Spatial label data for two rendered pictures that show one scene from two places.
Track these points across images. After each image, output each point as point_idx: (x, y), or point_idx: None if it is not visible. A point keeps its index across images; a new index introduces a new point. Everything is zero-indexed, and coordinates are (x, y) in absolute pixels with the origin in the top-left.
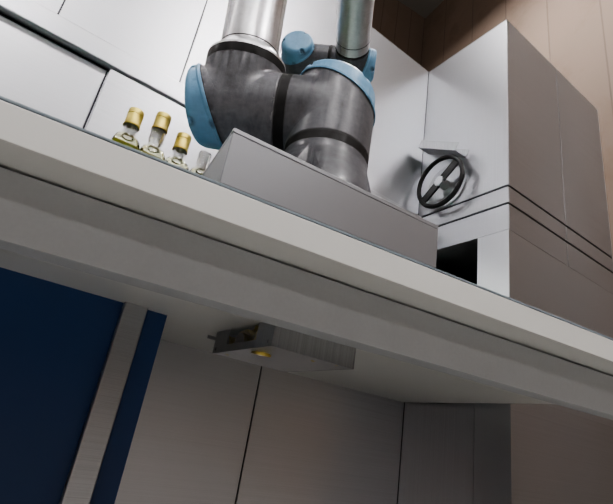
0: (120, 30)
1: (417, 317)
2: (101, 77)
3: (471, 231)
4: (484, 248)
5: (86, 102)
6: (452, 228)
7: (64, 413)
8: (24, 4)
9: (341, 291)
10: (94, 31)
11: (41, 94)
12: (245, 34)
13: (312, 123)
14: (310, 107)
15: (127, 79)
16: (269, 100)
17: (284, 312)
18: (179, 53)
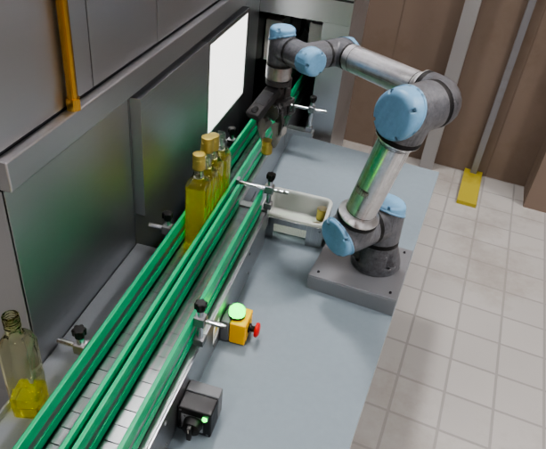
0: (122, 37)
1: None
2: (126, 104)
3: (318, 12)
4: (327, 34)
5: (126, 138)
6: (300, 1)
7: None
8: (89, 114)
9: None
10: (112, 65)
11: (110, 167)
12: (372, 219)
13: (389, 244)
14: (389, 237)
15: (148, 94)
16: (376, 241)
17: None
18: (152, 4)
